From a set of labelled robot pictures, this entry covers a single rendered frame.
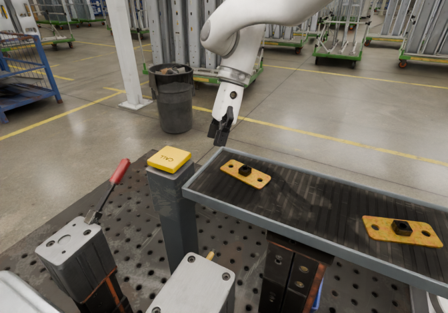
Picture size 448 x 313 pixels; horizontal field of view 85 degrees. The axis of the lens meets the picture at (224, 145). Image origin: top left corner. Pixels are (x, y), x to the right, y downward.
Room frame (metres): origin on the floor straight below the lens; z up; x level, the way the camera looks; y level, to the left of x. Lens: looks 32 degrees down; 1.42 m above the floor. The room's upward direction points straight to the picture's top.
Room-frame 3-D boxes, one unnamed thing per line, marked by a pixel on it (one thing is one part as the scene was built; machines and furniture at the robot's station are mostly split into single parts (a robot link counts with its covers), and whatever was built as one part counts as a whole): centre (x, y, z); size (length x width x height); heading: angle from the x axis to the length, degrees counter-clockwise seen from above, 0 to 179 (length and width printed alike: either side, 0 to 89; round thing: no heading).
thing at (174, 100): (2.72, 0.58, 0.36); 0.54 x 0.50 x 0.73; 152
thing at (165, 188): (0.38, 0.10, 0.92); 0.08 x 0.08 x 0.44; 63
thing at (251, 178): (0.33, -0.04, 1.17); 0.08 x 0.04 x 0.01; 51
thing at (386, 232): (0.21, -0.23, 1.17); 0.08 x 0.04 x 0.01; 81
